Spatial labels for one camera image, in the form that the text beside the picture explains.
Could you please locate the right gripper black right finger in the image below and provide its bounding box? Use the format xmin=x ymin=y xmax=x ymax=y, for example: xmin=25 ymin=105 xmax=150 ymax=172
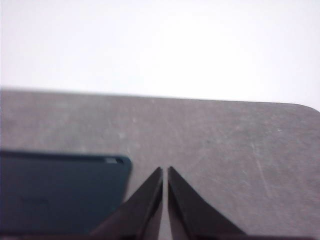
xmin=167 ymin=165 xmax=248 ymax=237

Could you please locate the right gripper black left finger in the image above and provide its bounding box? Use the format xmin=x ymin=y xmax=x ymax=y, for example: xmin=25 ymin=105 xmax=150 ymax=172
xmin=89 ymin=166 xmax=164 ymax=237

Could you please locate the black flat board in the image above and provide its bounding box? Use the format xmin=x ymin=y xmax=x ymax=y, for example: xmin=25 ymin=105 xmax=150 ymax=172
xmin=0 ymin=148 xmax=133 ymax=235

